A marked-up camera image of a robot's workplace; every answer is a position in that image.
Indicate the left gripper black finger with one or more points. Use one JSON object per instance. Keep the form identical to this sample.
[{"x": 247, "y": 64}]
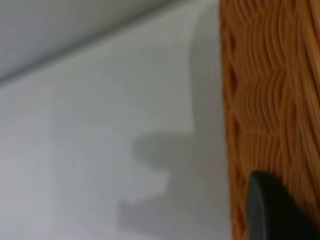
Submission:
[{"x": 272, "y": 215}]

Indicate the orange-brown woven basket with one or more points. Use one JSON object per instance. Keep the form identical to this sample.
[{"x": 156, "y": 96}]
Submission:
[{"x": 265, "y": 87}]

